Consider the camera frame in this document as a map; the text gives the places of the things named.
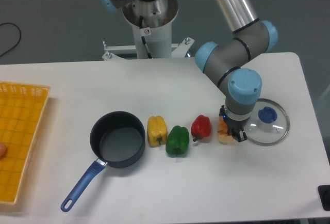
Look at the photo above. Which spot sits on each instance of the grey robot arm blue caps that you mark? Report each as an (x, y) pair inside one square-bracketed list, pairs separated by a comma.
[(223, 65)]

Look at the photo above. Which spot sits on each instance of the glass lid blue knob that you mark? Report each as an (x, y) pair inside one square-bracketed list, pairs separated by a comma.
[(268, 124)]

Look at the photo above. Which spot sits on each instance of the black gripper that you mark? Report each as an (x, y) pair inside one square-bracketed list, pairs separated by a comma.
[(236, 128)]

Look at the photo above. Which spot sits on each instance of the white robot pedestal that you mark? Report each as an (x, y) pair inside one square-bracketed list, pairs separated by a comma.
[(151, 23)]

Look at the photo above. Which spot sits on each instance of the dark saucepan blue handle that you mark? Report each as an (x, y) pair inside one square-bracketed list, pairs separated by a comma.
[(118, 141)]

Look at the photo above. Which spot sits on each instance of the yellow woven basket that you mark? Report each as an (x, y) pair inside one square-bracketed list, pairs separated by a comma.
[(22, 107)]

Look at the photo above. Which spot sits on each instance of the black table corner device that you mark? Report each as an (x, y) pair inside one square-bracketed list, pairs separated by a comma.
[(324, 193)]

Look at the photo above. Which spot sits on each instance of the red bell pepper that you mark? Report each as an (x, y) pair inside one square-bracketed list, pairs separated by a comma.
[(201, 128)]

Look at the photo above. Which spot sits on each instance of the fingertip at left edge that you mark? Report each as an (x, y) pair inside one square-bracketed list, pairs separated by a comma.
[(3, 149)]

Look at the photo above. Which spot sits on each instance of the green bell pepper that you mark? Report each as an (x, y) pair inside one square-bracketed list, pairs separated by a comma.
[(177, 141)]

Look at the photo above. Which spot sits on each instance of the yellow bell pepper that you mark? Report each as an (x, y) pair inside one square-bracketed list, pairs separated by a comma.
[(156, 131)]

